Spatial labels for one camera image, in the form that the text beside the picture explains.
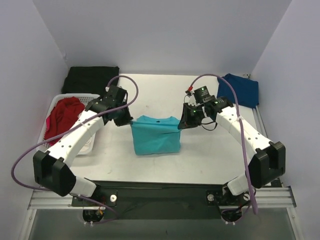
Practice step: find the aluminium frame rail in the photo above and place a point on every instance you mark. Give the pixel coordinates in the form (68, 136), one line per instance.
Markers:
(270, 197)

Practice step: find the black folded t-shirt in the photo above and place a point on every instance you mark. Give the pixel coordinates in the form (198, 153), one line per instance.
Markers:
(89, 79)

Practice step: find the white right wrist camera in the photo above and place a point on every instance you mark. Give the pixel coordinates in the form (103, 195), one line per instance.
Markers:
(189, 98)

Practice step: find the turquoise t-shirt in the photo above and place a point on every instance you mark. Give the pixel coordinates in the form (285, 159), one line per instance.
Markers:
(155, 135)

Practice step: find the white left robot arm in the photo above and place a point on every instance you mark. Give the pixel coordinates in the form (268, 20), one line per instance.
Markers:
(52, 168)

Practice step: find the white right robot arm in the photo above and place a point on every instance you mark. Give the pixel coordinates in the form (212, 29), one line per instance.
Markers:
(265, 159)

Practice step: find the white plastic laundry basket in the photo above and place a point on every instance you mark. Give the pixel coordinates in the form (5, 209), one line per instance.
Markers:
(84, 98)

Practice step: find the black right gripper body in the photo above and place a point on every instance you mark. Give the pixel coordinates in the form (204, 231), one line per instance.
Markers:
(188, 116)

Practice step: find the pink garment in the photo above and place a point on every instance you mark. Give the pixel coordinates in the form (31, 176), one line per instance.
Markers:
(48, 123)

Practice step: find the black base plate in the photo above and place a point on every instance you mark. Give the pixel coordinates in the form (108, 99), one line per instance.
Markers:
(108, 191)

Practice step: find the folded navy blue t-shirt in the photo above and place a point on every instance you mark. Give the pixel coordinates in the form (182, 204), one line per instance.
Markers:
(247, 91)

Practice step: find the red t-shirt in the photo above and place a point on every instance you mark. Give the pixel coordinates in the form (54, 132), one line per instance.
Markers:
(63, 116)

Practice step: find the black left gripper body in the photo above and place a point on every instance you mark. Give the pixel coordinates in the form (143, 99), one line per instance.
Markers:
(124, 116)

